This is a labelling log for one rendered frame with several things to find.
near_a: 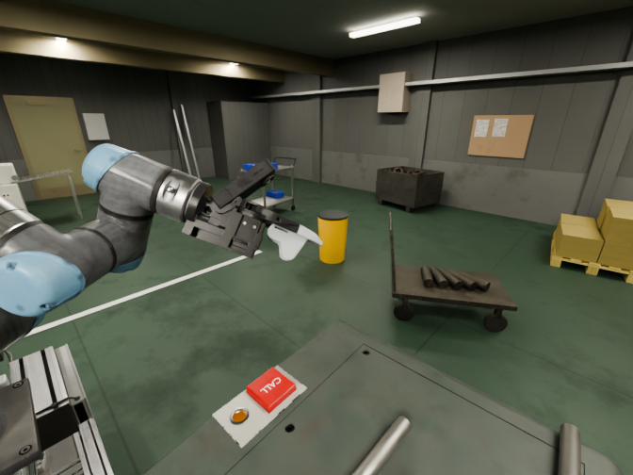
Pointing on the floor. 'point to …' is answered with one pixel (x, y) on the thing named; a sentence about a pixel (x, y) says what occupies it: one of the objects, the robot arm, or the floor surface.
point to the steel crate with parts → (409, 187)
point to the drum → (332, 235)
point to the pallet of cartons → (597, 239)
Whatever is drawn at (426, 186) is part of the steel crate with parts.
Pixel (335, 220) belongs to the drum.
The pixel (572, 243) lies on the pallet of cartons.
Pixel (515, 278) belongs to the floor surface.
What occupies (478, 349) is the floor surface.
